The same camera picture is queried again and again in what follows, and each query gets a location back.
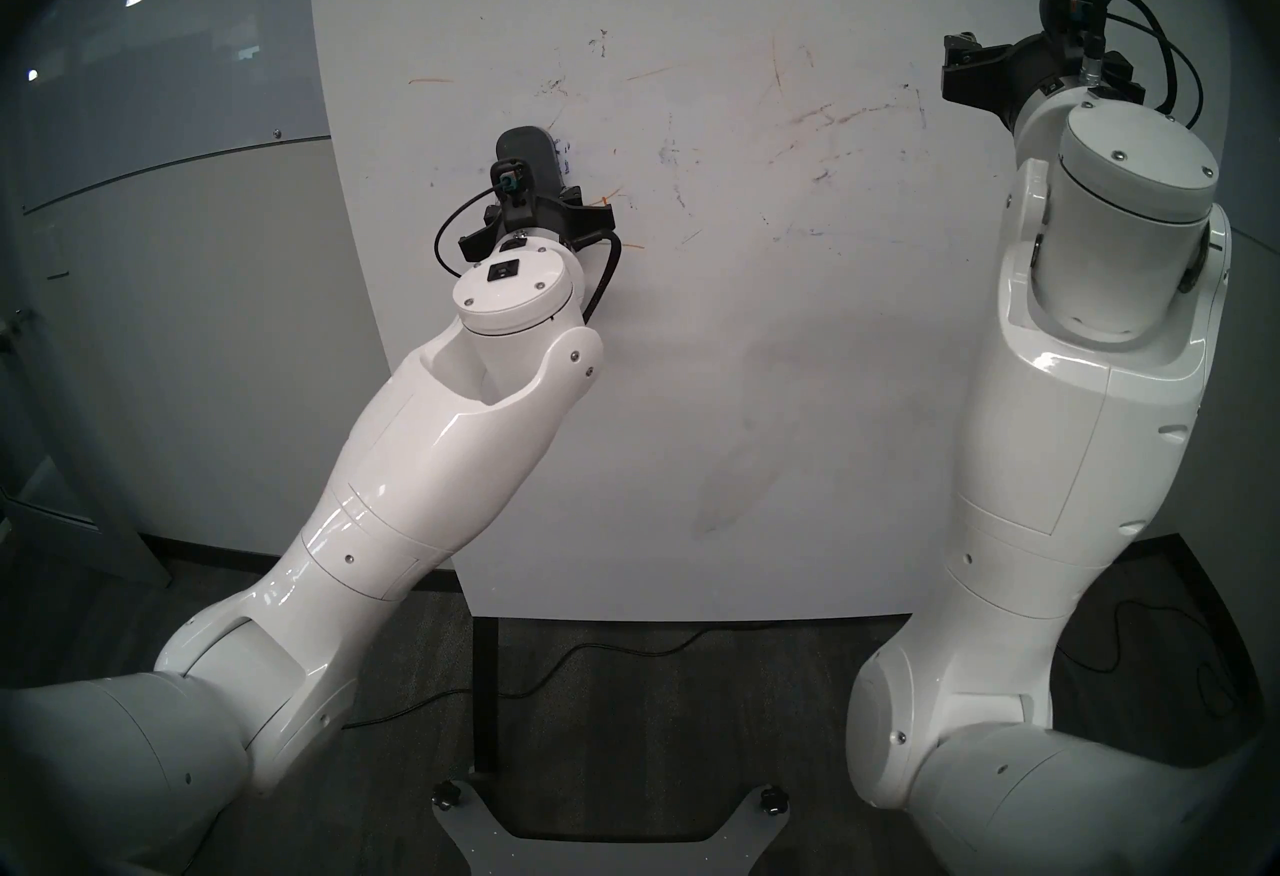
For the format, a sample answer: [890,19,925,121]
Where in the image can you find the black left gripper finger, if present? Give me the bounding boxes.
[562,186,617,247]
[457,206,506,263]

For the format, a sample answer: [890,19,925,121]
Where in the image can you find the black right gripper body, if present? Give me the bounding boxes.
[998,29,1089,130]

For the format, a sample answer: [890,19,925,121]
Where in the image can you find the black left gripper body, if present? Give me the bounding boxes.
[500,189,571,250]

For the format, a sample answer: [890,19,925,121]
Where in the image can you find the dark grey whiteboard eraser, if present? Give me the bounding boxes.
[495,126,566,200]

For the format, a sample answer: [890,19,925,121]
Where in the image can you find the large white whiteboard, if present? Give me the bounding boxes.
[303,0,1233,625]

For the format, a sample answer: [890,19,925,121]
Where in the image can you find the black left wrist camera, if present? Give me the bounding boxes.
[492,159,533,225]

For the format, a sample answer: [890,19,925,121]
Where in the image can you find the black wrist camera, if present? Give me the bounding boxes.
[492,159,533,225]
[1038,0,1103,53]

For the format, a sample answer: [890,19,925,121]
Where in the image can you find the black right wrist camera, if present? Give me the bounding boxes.
[1038,0,1103,53]

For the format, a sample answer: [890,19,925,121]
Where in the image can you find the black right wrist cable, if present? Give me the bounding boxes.
[1093,0,1207,127]

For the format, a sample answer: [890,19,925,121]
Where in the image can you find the glass wall board with writing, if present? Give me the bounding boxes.
[0,0,331,215]

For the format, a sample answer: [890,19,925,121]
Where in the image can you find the black whiteboard stand post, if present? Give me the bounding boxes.
[470,619,503,775]

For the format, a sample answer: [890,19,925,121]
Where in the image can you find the black looped floor cable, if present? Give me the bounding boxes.
[1050,596,1241,715]

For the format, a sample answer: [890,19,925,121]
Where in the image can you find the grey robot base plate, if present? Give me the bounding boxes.
[430,781,791,876]

